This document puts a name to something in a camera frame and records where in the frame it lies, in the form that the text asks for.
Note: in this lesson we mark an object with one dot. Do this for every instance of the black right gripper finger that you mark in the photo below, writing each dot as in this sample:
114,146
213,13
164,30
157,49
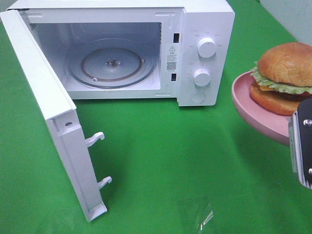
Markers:
300,138

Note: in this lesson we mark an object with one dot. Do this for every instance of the glass microwave turntable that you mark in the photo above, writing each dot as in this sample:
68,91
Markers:
112,63

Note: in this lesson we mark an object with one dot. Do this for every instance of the white microwave door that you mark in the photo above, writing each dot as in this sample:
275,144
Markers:
59,112

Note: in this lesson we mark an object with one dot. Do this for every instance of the white warning label sticker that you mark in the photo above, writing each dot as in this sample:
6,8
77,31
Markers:
171,58

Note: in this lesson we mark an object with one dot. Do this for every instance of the white microwave oven body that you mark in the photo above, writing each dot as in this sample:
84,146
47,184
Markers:
59,25

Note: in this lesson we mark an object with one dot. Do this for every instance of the white upper power knob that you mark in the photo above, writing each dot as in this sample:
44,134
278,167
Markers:
206,47

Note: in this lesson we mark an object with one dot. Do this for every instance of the pink plate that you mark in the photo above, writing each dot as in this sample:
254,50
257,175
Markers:
269,124

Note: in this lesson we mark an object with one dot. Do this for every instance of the clear tape patch on cloth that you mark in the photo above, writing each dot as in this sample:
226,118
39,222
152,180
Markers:
196,215

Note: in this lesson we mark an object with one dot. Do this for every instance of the burger with lettuce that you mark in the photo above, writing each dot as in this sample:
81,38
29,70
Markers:
283,78

